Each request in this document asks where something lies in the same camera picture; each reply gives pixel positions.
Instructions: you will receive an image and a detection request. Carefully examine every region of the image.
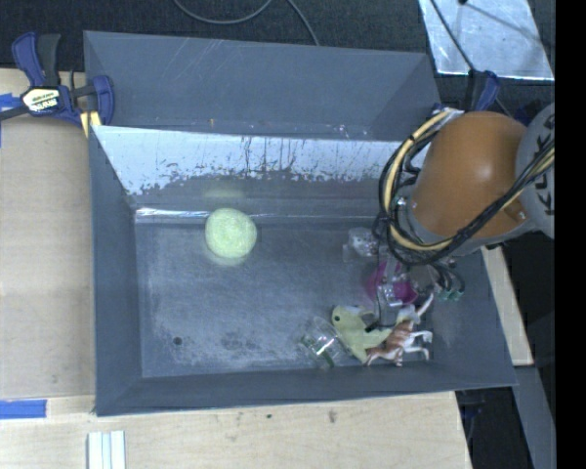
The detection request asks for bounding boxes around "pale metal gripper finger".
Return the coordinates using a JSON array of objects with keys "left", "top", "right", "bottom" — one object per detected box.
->
[{"left": 375, "top": 283, "right": 403, "bottom": 329}]

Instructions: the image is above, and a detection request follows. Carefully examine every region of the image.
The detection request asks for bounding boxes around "magenta round cup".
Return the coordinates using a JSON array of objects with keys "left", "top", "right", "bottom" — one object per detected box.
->
[{"left": 362, "top": 261, "right": 417, "bottom": 306}]

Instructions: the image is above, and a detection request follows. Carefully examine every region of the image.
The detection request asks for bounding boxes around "brown and white toy horse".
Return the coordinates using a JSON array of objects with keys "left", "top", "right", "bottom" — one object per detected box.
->
[{"left": 363, "top": 318, "right": 435, "bottom": 367}]

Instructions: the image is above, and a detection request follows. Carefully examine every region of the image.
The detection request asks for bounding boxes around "yellow-green toy animal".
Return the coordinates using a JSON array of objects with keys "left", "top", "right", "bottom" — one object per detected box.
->
[{"left": 331, "top": 304, "right": 393, "bottom": 363}]

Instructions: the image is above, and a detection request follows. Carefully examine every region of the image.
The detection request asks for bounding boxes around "white dotted cube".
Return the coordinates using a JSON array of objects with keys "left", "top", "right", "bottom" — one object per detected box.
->
[{"left": 342, "top": 227, "right": 378, "bottom": 264}]

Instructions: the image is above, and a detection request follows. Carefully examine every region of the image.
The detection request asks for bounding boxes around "clear glass cup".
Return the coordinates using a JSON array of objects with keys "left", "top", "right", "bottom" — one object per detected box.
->
[{"left": 299, "top": 316, "right": 349, "bottom": 369}]

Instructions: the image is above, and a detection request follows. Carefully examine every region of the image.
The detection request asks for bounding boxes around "grey metal bin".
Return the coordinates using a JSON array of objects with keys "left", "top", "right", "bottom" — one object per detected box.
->
[{"left": 81, "top": 29, "right": 520, "bottom": 417}]

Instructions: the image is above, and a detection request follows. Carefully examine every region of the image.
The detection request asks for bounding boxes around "pale green ball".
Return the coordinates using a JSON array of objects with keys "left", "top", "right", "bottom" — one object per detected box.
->
[{"left": 204, "top": 207, "right": 259, "bottom": 261}]

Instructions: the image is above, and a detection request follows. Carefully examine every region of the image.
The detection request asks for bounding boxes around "brown cardboard board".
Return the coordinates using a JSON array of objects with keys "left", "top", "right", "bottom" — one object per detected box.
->
[{"left": 0, "top": 114, "right": 98, "bottom": 401}]

